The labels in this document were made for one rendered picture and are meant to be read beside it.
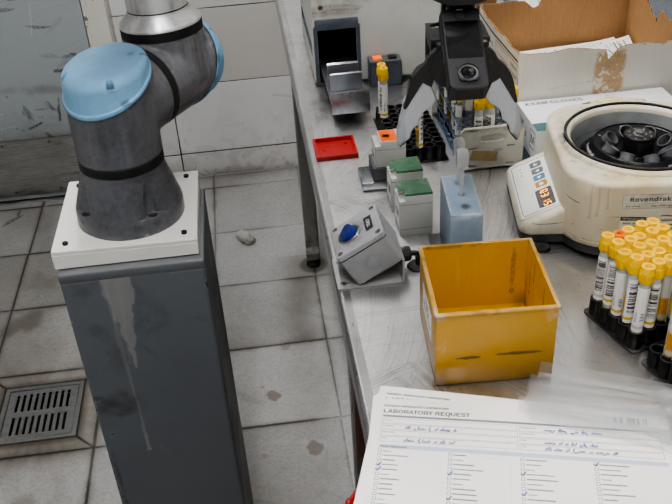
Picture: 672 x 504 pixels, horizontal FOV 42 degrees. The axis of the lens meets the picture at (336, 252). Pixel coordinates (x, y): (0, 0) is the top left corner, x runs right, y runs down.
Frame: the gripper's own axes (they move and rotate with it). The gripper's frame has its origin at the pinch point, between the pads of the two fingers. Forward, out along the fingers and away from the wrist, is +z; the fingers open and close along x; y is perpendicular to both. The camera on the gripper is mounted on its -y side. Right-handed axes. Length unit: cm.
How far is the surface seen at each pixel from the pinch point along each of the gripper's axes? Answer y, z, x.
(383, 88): 35.8, 7.3, 7.0
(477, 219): -8.0, 5.9, -1.3
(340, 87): 44.9, 10.7, 14.0
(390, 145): 17.1, 8.1, 7.4
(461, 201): -4.8, 5.2, 0.2
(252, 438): 52, 103, 40
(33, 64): 174, 53, 111
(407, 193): 3.5, 8.5, 6.2
